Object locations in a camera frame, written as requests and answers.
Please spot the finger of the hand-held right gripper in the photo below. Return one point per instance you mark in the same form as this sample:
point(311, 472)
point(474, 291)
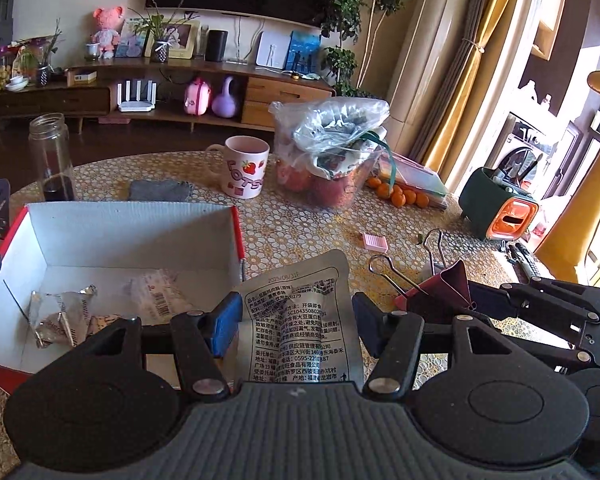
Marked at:
point(570, 297)
point(530, 330)

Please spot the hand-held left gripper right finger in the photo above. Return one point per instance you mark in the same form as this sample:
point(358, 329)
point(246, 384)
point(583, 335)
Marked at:
point(367, 322)

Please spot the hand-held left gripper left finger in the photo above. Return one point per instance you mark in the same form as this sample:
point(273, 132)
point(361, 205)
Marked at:
point(228, 322)

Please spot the silver printed snack packet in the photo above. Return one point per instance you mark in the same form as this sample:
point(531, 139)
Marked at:
point(300, 310)

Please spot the dark red binder clip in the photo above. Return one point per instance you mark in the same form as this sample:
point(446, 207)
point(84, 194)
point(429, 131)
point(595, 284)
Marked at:
point(445, 287)

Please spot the red cardboard shoe box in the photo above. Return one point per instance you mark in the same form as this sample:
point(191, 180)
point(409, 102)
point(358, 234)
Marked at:
point(105, 240)

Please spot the wrappers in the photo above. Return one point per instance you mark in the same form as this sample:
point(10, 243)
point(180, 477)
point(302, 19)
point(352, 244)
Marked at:
point(62, 317)

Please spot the lace-covered desktop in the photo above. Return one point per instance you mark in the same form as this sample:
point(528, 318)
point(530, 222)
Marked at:
point(300, 230)

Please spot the black remote control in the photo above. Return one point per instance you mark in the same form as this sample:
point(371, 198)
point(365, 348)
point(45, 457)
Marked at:
point(532, 262)
point(517, 260)

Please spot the small pink ribbed comb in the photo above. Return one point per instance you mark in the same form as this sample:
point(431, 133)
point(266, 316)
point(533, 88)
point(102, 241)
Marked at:
point(375, 242)

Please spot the green and orange desk organizer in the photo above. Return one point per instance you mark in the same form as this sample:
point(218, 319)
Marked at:
point(485, 200)

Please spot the pile of small oranges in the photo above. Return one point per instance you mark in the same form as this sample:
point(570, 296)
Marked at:
point(402, 196)

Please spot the grey cloth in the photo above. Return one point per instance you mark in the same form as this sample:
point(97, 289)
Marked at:
point(160, 191)

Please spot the white washing machine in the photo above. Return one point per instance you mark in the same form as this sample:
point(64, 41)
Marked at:
point(535, 150)

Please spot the white mug with pink print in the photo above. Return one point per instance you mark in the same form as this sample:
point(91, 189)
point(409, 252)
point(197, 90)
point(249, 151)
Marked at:
point(245, 170)

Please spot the clear plastic bag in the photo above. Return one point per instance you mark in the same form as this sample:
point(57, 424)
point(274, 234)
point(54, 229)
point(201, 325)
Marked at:
point(330, 125)

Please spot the white detergent bottle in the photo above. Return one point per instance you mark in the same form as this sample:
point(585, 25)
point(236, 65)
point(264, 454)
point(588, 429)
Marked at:
point(531, 91)

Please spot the yellow curtain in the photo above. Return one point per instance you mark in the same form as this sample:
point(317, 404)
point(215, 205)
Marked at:
point(510, 85)

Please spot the pink toy backpack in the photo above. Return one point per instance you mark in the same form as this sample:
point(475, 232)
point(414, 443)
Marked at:
point(198, 97)

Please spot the empty glass jar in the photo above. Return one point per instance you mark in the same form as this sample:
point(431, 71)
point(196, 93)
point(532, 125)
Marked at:
point(52, 160)

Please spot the white router with antennas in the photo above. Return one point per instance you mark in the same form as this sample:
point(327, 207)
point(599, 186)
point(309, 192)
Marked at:
point(136, 100)

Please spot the grey curtain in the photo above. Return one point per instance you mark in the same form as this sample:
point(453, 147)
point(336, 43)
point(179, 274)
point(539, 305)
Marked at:
point(455, 70)

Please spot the white flat router box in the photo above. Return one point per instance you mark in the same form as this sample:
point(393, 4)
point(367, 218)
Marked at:
point(273, 50)

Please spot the black cylinder speaker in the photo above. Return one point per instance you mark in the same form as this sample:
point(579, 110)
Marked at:
point(216, 46)

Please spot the blue picture board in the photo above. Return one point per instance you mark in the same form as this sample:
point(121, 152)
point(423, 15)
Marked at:
point(303, 52)

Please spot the small plant in dotted pot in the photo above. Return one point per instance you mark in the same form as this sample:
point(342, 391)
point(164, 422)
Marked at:
point(160, 52)

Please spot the white standing air conditioner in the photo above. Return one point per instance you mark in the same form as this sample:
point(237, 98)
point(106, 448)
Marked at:
point(430, 50)

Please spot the small white and yellow box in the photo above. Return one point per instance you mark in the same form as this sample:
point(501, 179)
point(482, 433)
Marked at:
point(81, 77)

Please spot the wooden television cabinet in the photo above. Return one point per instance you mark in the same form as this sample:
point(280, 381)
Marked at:
point(45, 100)

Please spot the tall green potted plant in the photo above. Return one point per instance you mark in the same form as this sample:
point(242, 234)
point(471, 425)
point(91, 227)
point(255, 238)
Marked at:
point(350, 25)

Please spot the blue picture card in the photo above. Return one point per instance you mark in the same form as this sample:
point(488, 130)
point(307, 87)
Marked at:
point(130, 40)

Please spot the silver cup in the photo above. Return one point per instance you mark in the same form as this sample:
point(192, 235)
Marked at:
point(93, 51)

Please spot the twig plant in dark vase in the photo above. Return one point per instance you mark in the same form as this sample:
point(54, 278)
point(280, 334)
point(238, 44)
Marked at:
point(42, 72)

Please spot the pink plush doll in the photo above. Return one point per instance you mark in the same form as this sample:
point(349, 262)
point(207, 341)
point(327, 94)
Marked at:
point(107, 30)

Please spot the white bowl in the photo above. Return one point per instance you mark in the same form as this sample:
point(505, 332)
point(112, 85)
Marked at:
point(16, 85)

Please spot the pink-lidded jar of snacks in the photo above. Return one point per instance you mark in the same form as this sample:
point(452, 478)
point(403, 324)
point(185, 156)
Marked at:
point(0, 72)

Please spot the yellow-green photo frame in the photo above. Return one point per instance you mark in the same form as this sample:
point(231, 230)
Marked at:
point(182, 40)

